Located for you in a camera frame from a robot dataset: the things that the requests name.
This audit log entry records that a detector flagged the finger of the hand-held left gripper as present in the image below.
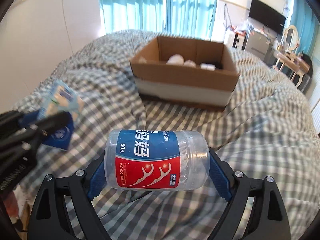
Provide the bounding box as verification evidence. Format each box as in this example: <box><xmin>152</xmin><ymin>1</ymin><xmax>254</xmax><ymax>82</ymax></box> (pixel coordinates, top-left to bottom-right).
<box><xmin>0</xmin><ymin>111</ymin><xmax>41</xmax><ymax>133</ymax></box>
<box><xmin>23</xmin><ymin>111</ymin><xmax>72</xmax><ymax>151</ymax></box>

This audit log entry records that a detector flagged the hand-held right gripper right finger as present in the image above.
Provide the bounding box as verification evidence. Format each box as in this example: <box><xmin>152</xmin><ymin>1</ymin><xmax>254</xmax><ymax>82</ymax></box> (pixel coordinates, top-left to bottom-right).
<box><xmin>207</xmin><ymin>147</ymin><xmax>292</xmax><ymax>240</ymax></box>

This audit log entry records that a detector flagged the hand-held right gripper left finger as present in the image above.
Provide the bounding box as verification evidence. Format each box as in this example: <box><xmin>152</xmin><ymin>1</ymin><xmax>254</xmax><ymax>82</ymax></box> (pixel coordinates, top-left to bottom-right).
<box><xmin>29</xmin><ymin>152</ymin><xmax>112</xmax><ymax>240</ymax></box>

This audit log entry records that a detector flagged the blue white packet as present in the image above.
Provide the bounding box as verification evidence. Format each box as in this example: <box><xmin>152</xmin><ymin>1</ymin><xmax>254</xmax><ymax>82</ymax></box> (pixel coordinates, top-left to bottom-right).
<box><xmin>37</xmin><ymin>79</ymin><xmax>86</xmax><ymax>152</ymax></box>

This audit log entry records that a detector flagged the clear jar red blue label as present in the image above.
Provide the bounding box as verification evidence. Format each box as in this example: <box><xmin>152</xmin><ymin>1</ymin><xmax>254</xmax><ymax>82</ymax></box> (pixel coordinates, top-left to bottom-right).
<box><xmin>104</xmin><ymin>129</ymin><xmax>210</xmax><ymax>191</ymax></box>

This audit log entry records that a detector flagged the cardboard box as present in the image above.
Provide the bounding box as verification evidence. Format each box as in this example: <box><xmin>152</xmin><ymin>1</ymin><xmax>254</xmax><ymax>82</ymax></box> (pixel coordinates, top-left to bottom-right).
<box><xmin>129</xmin><ymin>36</ymin><xmax>242</xmax><ymax>112</ymax></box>

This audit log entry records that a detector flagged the white bottle with patterned cap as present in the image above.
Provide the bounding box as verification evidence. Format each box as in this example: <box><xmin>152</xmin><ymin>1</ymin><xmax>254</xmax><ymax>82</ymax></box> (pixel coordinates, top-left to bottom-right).
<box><xmin>167</xmin><ymin>54</ymin><xmax>185</xmax><ymax>65</ymax></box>

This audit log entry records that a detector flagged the grey checkered blanket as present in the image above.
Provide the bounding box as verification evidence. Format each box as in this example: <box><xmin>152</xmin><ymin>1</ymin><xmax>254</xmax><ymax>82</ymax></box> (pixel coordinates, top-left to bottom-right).
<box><xmin>5</xmin><ymin>29</ymin><xmax>320</xmax><ymax>240</ymax></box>

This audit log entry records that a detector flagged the wooden chair with dark seat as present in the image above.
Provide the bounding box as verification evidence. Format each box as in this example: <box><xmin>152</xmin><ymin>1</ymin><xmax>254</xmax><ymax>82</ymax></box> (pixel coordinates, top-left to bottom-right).
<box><xmin>271</xmin><ymin>52</ymin><xmax>293</xmax><ymax>73</ymax></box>

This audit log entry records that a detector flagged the white dressing table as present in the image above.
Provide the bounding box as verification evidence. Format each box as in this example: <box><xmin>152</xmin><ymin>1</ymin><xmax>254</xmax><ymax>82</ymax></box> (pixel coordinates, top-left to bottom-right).
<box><xmin>271</xmin><ymin>47</ymin><xmax>311</xmax><ymax>87</ymax></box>

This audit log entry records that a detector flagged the silver small fridge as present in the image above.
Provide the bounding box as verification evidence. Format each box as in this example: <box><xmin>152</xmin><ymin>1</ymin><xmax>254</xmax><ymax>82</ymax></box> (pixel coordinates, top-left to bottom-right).
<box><xmin>243</xmin><ymin>31</ymin><xmax>271</xmax><ymax>57</ymax></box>

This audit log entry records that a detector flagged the white suitcase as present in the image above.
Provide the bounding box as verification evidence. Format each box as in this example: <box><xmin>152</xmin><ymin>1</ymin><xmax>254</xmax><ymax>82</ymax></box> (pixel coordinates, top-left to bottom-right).
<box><xmin>223</xmin><ymin>27</ymin><xmax>244</xmax><ymax>50</ymax></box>

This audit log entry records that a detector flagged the wide teal curtain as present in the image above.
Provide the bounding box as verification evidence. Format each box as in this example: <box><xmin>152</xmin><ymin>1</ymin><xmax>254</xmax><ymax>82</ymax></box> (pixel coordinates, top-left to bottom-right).
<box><xmin>98</xmin><ymin>0</ymin><xmax>171</xmax><ymax>35</ymax></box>

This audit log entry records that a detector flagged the black backpack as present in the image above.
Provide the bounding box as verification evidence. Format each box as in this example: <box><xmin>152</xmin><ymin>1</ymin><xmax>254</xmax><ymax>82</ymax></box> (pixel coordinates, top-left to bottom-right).
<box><xmin>301</xmin><ymin>53</ymin><xmax>313</xmax><ymax>77</ymax></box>

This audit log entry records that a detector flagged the oval white vanity mirror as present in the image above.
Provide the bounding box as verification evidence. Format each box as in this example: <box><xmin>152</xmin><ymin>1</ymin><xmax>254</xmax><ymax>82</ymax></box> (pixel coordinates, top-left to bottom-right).
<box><xmin>282</xmin><ymin>25</ymin><xmax>300</xmax><ymax>52</ymax></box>

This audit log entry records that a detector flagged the narrow teal curtain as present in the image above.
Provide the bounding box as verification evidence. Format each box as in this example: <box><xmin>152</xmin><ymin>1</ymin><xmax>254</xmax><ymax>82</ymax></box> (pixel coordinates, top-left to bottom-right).
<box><xmin>167</xmin><ymin>0</ymin><xmax>218</xmax><ymax>40</ymax></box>

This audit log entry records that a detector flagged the teal curtain beside wardrobe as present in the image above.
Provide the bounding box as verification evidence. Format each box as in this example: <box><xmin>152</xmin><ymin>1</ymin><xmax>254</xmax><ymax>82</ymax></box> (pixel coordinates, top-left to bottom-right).
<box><xmin>287</xmin><ymin>0</ymin><xmax>320</xmax><ymax>61</ymax></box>

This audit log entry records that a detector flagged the dark wall cable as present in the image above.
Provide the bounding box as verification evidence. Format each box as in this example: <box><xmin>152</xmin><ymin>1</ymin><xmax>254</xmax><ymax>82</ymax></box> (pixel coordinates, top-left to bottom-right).
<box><xmin>223</xmin><ymin>3</ymin><xmax>232</xmax><ymax>28</ymax></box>

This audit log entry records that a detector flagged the black wall television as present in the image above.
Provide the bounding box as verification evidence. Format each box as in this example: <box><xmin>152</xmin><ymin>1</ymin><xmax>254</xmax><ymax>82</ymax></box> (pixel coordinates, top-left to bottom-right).
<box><xmin>247</xmin><ymin>0</ymin><xmax>287</xmax><ymax>34</ymax></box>

